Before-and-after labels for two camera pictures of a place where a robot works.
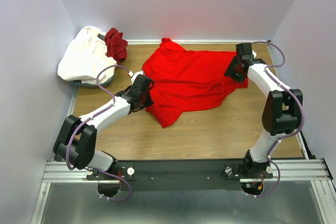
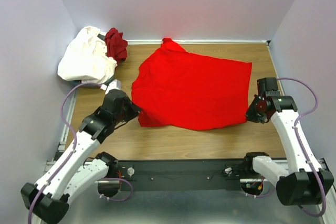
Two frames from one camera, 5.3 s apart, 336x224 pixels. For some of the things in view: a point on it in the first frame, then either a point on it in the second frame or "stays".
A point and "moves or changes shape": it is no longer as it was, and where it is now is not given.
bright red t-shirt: [186, 81] moves or changes shape
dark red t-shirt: [116, 46] stays
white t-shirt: [85, 54] stays
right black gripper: [237, 78] to [251, 115]
